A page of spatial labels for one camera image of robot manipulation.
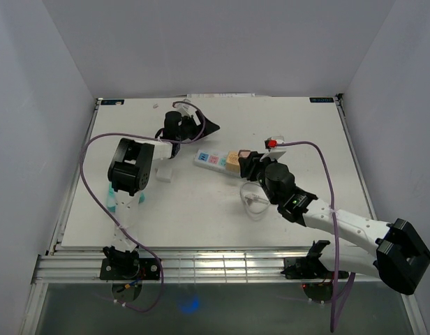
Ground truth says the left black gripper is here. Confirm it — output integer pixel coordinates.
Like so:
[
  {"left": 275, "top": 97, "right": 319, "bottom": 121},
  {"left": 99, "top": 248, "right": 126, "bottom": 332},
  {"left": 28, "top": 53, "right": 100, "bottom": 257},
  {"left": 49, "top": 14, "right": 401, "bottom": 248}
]
[{"left": 176, "top": 110, "right": 219, "bottom": 142}]

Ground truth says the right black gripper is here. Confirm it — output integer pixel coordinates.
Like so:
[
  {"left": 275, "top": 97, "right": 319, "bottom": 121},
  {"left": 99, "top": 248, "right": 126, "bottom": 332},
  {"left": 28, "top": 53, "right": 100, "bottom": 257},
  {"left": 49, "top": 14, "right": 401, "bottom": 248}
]
[{"left": 239, "top": 151, "right": 278, "bottom": 205}]

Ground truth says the pink small plug adapter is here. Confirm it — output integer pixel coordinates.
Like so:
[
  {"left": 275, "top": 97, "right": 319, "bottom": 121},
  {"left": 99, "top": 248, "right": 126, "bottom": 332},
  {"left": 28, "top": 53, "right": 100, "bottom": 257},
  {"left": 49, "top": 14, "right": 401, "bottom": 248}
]
[{"left": 237, "top": 150, "right": 251, "bottom": 159}]

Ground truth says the beige cube socket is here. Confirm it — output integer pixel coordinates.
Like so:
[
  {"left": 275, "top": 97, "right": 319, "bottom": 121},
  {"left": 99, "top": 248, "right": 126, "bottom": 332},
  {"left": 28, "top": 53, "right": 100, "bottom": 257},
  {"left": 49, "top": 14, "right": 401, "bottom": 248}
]
[{"left": 225, "top": 151, "right": 240, "bottom": 174}]

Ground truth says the white colourful power strip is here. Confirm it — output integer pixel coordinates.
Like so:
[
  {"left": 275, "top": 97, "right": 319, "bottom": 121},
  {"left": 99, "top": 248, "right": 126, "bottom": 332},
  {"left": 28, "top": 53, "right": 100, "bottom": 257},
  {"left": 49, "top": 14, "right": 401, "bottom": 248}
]
[{"left": 193, "top": 149, "right": 240, "bottom": 178}]

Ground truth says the white square charger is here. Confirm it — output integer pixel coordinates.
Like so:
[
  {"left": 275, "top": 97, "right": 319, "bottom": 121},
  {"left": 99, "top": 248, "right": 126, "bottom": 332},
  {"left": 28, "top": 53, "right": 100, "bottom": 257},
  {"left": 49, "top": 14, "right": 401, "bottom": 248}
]
[{"left": 156, "top": 167, "right": 173, "bottom": 183}]

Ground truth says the teal triangular socket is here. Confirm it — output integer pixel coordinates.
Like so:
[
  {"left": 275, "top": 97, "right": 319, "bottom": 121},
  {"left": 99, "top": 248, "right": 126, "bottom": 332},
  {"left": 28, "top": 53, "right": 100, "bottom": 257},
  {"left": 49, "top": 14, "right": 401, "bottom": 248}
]
[{"left": 106, "top": 184, "right": 145, "bottom": 213}]

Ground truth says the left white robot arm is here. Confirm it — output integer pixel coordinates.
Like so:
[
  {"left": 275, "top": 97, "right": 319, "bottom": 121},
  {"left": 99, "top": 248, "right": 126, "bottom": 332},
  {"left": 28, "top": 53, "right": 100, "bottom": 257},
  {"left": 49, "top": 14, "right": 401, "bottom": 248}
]
[{"left": 103, "top": 110, "right": 220, "bottom": 279}]

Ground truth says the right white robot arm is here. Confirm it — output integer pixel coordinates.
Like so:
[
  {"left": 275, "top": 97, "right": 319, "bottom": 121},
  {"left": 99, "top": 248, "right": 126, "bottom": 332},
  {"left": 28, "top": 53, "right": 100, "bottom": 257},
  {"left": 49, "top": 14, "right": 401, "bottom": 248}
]
[{"left": 239, "top": 150, "right": 430, "bottom": 295}]

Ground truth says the left blue corner label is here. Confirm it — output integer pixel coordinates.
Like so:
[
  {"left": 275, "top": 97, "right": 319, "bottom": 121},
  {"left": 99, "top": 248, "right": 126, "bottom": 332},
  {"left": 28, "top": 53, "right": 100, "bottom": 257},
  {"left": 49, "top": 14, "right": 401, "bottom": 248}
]
[{"left": 100, "top": 99, "right": 125, "bottom": 105}]

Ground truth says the blue corner label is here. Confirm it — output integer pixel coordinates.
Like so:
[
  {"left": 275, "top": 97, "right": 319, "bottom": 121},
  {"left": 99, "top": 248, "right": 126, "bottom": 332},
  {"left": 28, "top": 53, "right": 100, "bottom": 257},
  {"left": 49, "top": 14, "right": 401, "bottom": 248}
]
[
  {"left": 100, "top": 99, "right": 125, "bottom": 105},
  {"left": 309, "top": 97, "right": 334, "bottom": 103}
]

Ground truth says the right blue corner label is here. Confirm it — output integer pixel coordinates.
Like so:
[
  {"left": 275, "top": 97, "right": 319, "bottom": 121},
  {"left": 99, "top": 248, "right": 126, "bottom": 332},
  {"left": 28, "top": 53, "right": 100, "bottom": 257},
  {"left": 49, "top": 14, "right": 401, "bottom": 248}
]
[{"left": 309, "top": 97, "right": 334, "bottom": 103}]

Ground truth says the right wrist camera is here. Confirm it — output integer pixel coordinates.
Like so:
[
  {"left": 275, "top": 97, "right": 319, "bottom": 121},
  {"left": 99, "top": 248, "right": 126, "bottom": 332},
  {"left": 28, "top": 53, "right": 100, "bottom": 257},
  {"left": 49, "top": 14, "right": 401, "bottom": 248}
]
[{"left": 260, "top": 136, "right": 286, "bottom": 161}]

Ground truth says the white power strip cable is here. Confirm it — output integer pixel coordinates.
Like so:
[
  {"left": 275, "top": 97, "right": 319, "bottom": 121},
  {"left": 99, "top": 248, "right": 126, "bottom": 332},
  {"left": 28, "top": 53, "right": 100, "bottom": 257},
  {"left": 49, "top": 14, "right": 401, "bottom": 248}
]
[{"left": 239, "top": 181, "right": 272, "bottom": 221}]

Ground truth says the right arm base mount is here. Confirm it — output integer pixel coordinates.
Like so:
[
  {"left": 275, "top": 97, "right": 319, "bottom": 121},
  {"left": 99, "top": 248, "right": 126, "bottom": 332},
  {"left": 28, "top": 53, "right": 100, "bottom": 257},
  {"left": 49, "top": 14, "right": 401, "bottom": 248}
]
[{"left": 281, "top": 254, "right": 335, "bottom": 304}]

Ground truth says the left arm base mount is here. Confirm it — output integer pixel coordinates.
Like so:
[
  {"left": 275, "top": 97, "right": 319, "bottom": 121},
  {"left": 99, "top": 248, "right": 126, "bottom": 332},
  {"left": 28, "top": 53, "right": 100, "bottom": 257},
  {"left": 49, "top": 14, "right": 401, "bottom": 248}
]
[{"left": 99, "top": 246, "right": 161, "bottom": 303}]

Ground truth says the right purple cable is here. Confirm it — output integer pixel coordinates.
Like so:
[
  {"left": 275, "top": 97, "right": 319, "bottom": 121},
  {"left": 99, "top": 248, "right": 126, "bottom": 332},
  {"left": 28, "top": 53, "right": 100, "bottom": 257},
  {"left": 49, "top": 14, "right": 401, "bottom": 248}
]
[{"left": 274, "top": 140, "right": 355, "bottom": 333}]

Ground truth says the aluminium rail frame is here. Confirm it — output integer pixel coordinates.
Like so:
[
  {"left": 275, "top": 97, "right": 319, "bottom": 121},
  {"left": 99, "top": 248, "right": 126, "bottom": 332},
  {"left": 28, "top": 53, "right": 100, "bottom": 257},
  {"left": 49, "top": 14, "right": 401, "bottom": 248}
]
[{"left": 32, "top": 249, "right": 411, "bottom": 285}]

